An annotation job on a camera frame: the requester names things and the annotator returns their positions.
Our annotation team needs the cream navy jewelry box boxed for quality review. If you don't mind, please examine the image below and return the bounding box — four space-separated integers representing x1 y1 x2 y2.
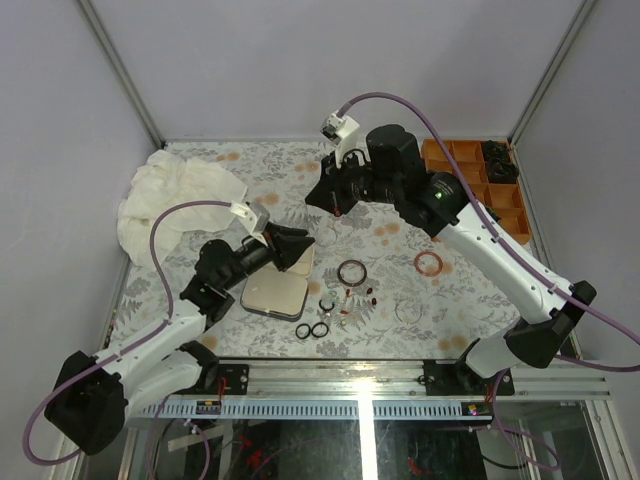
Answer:
240 246 315 322

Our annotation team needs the aluminium mounting rail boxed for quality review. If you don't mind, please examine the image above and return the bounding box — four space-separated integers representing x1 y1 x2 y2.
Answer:
138 359 610 423

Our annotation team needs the silver hoop bangle right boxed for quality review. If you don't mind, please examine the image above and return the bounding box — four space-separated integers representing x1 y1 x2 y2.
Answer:
394 300 424 325

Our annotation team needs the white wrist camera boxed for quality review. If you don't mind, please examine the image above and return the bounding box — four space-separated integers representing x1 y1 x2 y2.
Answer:
229 202 270 246
321 111 360 169

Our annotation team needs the white crumpled cloth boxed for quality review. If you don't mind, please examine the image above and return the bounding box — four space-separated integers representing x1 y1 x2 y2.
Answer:
117 150 248 269

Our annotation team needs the orange bangle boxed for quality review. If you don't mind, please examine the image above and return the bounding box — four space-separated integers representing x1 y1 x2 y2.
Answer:
413 251 444 278

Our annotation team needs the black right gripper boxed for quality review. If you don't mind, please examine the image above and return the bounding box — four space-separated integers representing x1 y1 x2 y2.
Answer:
306 146 401 217

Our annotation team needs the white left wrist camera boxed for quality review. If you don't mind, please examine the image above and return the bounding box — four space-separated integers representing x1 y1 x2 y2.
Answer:
229 202 270 246

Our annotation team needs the floral patterned tablecloth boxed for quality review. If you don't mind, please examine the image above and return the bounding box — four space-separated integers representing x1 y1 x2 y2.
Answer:
104 139 566 361

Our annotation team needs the wooden compartment tray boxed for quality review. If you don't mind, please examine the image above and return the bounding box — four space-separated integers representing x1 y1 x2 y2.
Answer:
444 140 532 245

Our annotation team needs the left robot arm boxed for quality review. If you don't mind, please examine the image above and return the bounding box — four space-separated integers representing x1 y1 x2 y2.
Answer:
44 223 315 455

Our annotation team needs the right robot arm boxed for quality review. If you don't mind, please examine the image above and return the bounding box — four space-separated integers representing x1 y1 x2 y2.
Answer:
305 124 596 395

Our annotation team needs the dark purple bangle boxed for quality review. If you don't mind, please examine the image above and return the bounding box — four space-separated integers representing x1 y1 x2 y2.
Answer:
336 259 368 287

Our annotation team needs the dark fabric flower in tray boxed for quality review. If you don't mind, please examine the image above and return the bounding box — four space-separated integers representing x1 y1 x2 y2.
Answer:
481 140 519 184

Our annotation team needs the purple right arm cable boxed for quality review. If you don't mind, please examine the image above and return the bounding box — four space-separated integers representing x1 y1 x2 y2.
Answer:
339 92 640 471

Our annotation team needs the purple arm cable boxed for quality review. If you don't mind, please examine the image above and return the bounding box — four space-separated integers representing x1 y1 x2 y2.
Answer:
339 92 640 471
23 199 236 480

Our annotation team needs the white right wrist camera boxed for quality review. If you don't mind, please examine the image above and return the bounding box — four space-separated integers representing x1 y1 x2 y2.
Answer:
321 111 360 169

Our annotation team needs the twisted silver bangle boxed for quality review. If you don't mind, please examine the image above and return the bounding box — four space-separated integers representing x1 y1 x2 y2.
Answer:
314 224 342 248

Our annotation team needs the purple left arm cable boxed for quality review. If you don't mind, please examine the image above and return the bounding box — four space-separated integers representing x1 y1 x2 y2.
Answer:
23 199 236 480

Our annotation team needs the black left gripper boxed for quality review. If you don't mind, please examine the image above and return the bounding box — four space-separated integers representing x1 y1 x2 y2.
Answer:
223 223 316 293

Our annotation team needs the dark green bangle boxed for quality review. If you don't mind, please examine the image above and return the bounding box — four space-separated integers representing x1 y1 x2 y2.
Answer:
319 299 335 312

